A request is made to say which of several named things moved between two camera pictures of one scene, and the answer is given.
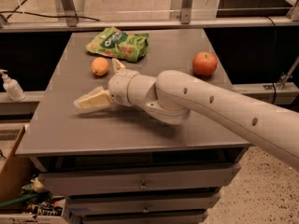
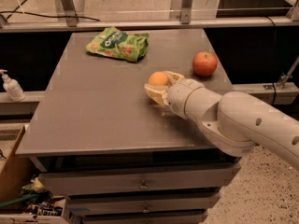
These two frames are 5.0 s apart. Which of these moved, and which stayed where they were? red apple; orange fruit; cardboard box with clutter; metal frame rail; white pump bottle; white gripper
Moved: white gripper; orange fruit
Stayed: cardboard box with clutter; metal frame rail; white pump bottle; red apple
